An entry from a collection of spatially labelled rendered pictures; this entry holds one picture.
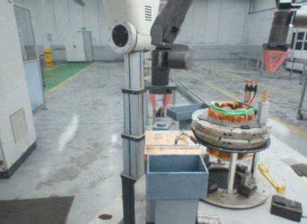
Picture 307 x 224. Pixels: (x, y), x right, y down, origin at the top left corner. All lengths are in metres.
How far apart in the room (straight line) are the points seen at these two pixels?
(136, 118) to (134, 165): 0.27
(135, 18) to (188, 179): 0.71
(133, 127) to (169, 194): 0.61
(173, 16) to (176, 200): 0.53
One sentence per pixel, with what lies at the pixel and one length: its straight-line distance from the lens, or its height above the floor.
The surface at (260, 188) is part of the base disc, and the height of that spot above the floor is 0.80.
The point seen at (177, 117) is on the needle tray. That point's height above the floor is 1.04.
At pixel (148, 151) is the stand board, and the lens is 0.74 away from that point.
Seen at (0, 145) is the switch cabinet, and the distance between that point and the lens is 2.79.
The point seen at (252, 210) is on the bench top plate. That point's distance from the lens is 1.03.
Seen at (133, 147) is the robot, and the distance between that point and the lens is 1.24.
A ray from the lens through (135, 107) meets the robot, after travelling 1.16.
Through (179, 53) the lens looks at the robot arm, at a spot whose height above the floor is 1.38.
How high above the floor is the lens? 1.41
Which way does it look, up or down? 18 degrees down
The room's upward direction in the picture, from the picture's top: straight up
